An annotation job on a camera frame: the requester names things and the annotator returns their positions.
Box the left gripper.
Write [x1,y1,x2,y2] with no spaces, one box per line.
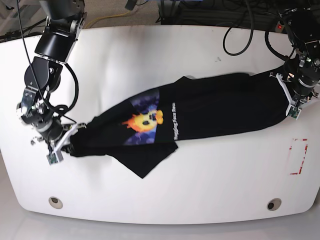
[282,49,320,105]

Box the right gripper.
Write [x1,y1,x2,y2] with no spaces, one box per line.
[17,87,73,148]

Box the black T-shirt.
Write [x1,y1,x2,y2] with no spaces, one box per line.
[66,68,289,178]

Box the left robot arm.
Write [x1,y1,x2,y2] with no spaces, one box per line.
[277,4,320,107]

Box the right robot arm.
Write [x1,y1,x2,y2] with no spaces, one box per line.
[17,0,87,149]

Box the red tape rectangle marking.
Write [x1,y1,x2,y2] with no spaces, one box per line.
[288,138,308,176]

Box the left table grommet hole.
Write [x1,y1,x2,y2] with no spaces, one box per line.
[48,196,63,210]

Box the table grommet hole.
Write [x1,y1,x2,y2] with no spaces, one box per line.
[48,196,63,210]
[266,198,282,211]

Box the right table grommet hole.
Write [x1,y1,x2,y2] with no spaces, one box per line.
[266,198,282,211]

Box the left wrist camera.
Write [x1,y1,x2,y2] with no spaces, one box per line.
[287,105,302,120]

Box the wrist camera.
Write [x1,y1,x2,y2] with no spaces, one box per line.
[287,105,302,120]
[46,151,64,165]

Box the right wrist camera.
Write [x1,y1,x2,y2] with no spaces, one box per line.
[46,151,64,165]

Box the yellow cable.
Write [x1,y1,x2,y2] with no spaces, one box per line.
[84,9,133,30]

